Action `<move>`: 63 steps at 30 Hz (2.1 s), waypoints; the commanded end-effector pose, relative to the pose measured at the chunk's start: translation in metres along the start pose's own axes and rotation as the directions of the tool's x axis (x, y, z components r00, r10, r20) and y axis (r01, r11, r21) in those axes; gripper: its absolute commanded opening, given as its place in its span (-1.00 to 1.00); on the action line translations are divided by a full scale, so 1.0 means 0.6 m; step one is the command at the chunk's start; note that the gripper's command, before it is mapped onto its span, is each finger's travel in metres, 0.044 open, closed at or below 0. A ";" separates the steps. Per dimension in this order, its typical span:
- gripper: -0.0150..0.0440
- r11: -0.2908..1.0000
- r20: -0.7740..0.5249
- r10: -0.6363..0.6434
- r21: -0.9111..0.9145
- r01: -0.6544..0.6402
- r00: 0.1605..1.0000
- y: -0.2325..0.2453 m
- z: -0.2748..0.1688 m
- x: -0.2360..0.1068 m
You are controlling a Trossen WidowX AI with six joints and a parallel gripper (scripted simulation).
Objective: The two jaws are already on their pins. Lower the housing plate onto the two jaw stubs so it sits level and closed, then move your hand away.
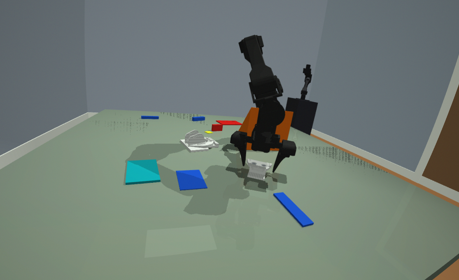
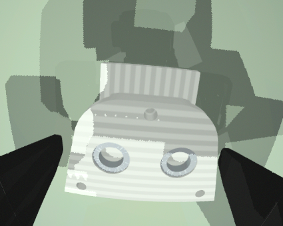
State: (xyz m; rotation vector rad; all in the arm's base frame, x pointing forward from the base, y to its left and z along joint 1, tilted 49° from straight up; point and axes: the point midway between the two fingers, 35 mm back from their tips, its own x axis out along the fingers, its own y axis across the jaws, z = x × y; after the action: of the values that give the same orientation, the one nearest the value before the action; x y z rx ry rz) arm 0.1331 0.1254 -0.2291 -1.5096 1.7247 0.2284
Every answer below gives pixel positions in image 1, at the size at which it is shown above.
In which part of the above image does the teal flat square plate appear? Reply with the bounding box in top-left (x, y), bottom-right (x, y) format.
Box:
top-left (126, 159), bottom-right (161, 185)

